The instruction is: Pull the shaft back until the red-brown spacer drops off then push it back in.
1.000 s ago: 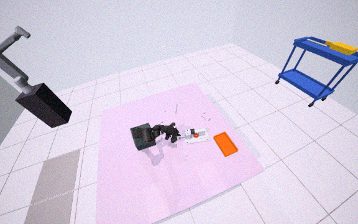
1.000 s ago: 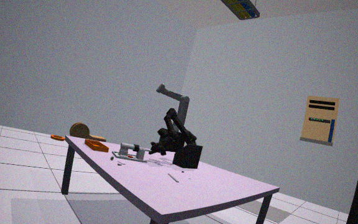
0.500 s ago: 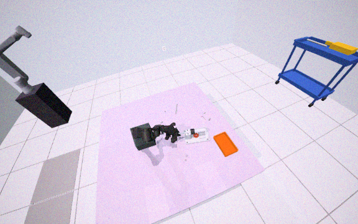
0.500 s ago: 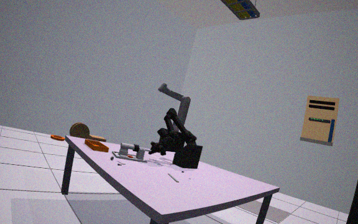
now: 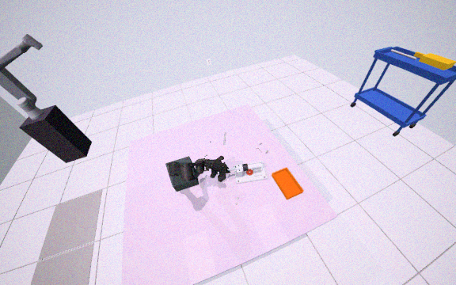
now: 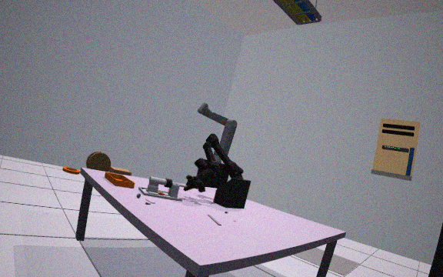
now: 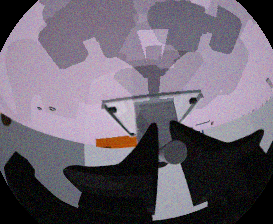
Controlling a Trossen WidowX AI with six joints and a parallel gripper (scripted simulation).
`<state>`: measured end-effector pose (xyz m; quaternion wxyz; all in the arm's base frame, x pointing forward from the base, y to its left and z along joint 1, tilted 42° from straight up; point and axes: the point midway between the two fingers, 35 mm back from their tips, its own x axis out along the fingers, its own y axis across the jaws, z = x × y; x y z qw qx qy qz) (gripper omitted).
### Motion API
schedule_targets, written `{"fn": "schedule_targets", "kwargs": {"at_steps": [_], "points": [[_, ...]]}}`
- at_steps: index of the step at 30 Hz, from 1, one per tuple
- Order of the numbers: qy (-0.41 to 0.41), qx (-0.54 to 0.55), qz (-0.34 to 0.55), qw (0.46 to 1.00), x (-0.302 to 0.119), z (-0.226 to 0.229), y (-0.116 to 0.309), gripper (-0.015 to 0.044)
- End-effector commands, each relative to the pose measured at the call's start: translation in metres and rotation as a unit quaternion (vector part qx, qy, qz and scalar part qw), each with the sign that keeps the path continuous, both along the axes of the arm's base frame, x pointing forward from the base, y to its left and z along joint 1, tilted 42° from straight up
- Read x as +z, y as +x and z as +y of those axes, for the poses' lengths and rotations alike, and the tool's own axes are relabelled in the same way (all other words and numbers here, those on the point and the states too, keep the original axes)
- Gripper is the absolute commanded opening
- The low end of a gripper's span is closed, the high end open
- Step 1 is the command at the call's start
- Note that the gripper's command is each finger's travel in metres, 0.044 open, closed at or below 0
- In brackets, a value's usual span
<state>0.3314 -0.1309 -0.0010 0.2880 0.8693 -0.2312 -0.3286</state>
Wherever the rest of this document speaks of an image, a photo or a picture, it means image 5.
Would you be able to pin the orange rectangular tray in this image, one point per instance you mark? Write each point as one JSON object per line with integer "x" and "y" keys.
{"x": 287, "y": 184}

